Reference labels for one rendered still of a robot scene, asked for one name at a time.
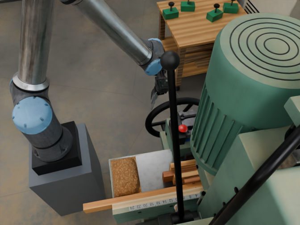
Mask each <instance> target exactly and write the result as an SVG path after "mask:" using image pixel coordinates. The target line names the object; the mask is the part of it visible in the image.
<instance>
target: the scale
mask: <svg viewBox="0 0 300 225"><path fill-rule="evenodd" d="M199 197H200V193H198V194H193V195H188V196H183V200H184V201H185V200H191V199H196V198H199ZM175 202H177V198H173V199H168V200H162V201H157V202H152V203H147V204H141V205H136V206H132V207H129V211H135V210H140V209H144V208H150V207H155V206H160V205H165V204H171V203H175Z"/></svg>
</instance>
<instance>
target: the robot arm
mask: <svg viewBox="0 0 300 225"><path fill-rule="evenodd" d="M59 1H61V2H62V3H63V4H64V5H72V6H73V7H75V8H76V9H77V10H78V11H79V12H80V13H81V14H83V15H84V16H85V17H86V18H87V19H88V20H89V21H90V22H91V23H92V24H93V25H95V26H96V27H97V28H98V29H99V30H100V31H101V32H103V33H104V34H105V35H106V36H107V37H108V38H109V39H111V40H112V41H113V42H114V43H115V44H116V45H117V46H118V47H120V48H121V49H122V50H123V51H124V52H125V53H126V54H127V55H128V56H129V57H131V58H132V59H133V60H134V61H135V62H136V63H137V64H138V65H139V66H140V67H141V68H142V69H143V70H144V71H145V73H146V74H147V75H149V76H152V75H154V76H157V77H155V86H154V88H153V90H152V92H151V98H150V107H151V110H152V109H153V107H154V103H155V100H156V99H157V97H158V96H159V95H164V94H166V93H167V92H168V81H167V77H166V76H165V73H166V70H165V69H163V68H162V66H161V64H160V58H161V56H162V54H163V53H164V50H163V45H162V42H161V40H159V39H157V38H151V39H148V40H146V39H143V38H140V37H138V36H137V35H136V34H135V33H134V32H133V31H132V30H131V29H130V28H129V27H128V25H127V24H126V23H125V22H124V21H123V20H122V19H121V18H120V17H119V16H118V15H117V14H116V13H115V12H114V11H113V10H112V9H111V8H110V7H109V6H108V5H107V4H106V3H105V1H104V0H59ZM55 6H56V0H22V13H21V35H20V50H19V66H18V72H16V73H15V74H14V75H13V78H12V80H11V82H10V93H11V95H12V100H13V104H14V109H13V111H12V120H13V122H14V124H15V126H16V127H17V128H18V129H19V130H20V131H21V132H22V133H23V135H24V136H25V137H26V138H27V139H28V141H29V142H30V143H31V144H32V151H33V153H34V155H35V156H36V157H37V158H38V159H39V160H41V161H44V162H53V161H56V160H59V159H61V158H62V157H64V156H65V155H66V154H67V153H68V152H69V151H70V149H71V147H72V144H73V137H72V134H71V133H70V131H69V130H68V129H67V128H66V127H64V126H61V124H60V123H59V121H58V119H57V117H56V115H55V113H54V110H53V108H52V105H51V102H50V99H49V97H48V90H49V84H50V81H49V78H48V77H47V76H46V70H47V64H48V57H49V51H50V42H51V35H52V28H53V22H54V13H55Z"/></svg>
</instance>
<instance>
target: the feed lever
mask: <svg viewBox="0 0 300 225"><path fill-rule="evenodd" d="M179 63H180V58H179V55H178V54H177V53H176V52H174V51H171V50H169V51H166V52H164V53H163V54H162V56H161V58H160V64H161V66H162V68H163V69H165V70H167V81H168V93H169V105H170V116H171V132H172V144H173V155H174V167H175V183H176V195H177V206H178V211H177V212H172V213H170V214H169V223H170V225H176V224H180V223H185V222H190V221H194V218H193V215H192V213H191V211H190V210H189V209H187V210H184V205H183V186H182V172H181V159H180V145H179V126H178V112H177V99H176V85H175V69H176V68H177V67H178V66H179Z"/></svg>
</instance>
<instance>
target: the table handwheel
mask: <svg viewBox="0 0 300 225"><path fill-rule="evenodd" d="M199 102H200V99H197V98H193V97H182V98H177V105H182V104H188V105H187V107H186V108H185V109H184V110H183V112H187V111H188V110H189V109H190V108H191V107H192V105H197V106H199ZM168 108H170V105H169V101H167V102H164V103H162V104H160V105H159V106H157V107H156V108H154V109H153V110H152V111H151V112H150V113H149V115H148V116H147V118H146V121H145V127H146V130H147V131H148V132H149V133H150V134H151V135H153V136H155V137H158V138H159V137H160V132H159V131H157V130H155V129H153V128H152V127H153V126H158V125H163V124H166V120H164V121H159V122H154V123H152V121H153V119H154V118H155V117H156V116H157V115H158V114H159V113H160V112H162V111H164V110H166V109H168Z"/></svg>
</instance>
